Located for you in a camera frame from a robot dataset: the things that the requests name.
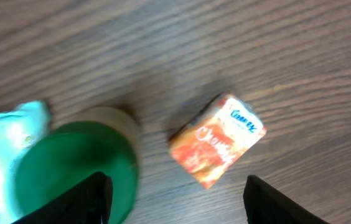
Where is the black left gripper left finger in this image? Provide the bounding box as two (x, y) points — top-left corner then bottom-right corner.
(15, 172), (113, 224)

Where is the green lid jar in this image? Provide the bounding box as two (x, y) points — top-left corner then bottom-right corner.
(12, 106), (141, 223)

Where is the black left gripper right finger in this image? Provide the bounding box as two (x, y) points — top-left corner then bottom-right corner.
(243, 175), (327, 224)

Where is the teal wipes packet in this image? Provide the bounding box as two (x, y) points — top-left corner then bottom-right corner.
(0, 101), (51, 223)

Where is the orange tissue pack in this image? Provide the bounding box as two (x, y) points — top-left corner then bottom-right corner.
(169, 93), (266, 189)

